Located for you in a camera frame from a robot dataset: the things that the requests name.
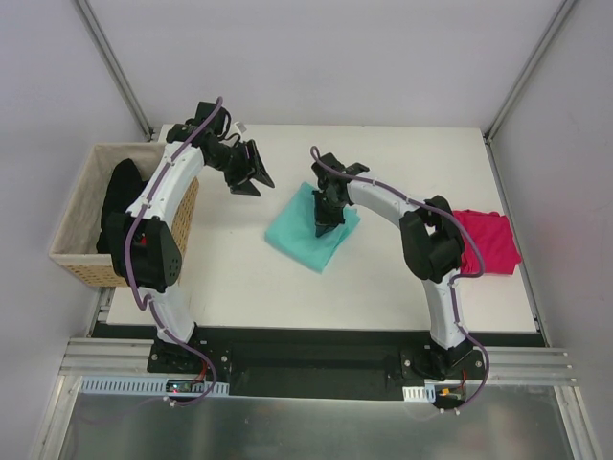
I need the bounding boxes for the left aluminium corner post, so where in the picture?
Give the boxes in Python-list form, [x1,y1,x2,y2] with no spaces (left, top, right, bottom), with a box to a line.
[72,0,154,141]

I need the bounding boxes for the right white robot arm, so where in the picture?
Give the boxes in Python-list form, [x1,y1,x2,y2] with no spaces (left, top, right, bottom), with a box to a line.
[310,147,473,381]

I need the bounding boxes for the teal t-shirt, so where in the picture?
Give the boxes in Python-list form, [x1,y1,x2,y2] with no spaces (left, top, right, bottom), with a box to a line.
[264,182,360,273]

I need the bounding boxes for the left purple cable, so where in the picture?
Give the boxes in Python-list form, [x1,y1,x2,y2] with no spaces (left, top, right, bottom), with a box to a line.
[125,96,225,407]

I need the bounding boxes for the aluminium corner post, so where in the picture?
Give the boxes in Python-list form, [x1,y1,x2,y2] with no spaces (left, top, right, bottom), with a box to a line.
[483,0,579,144]
[72,0,154,141]

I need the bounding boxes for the pink t-shirt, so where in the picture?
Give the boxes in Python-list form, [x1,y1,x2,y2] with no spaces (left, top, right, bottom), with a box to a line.
[453,210,522,276]

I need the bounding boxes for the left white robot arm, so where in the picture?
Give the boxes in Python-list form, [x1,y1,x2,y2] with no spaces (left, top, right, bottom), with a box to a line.
[104,98,275,373]

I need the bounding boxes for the aluminium rail frame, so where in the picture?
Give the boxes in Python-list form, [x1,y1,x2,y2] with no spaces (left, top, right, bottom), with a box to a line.
[59,337,579,386]

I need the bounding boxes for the purple cable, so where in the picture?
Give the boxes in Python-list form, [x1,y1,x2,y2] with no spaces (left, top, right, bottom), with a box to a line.
[125,96,225,407]
[309,146,492,416]

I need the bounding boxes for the right aluminium corner post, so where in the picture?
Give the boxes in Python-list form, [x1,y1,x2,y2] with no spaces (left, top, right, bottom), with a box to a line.
[483,0,579,144]

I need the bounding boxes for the left white cable duct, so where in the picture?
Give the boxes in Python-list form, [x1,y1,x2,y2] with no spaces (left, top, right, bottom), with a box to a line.
[80,377,230,398]

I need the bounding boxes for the white cable duct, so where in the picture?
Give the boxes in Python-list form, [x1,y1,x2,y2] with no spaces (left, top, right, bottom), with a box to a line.
[80,377,230,398]
[402,383,436,403]

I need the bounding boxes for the wicker laundry basket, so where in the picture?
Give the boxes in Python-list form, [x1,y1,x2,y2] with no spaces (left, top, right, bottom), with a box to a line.
[50,143,204,289]

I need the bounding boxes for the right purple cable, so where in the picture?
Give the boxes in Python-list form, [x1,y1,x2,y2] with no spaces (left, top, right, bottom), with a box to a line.
[309,146,492,416]

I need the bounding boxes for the right white cable duct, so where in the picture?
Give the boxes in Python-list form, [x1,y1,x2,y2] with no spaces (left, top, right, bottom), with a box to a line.
[402,383,436,403]

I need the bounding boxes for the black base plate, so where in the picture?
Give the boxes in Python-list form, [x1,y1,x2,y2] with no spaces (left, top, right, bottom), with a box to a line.
[147,327,488,402]

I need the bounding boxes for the black garment in basket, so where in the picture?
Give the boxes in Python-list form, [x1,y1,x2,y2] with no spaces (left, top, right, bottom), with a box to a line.
[96,158,148,254]

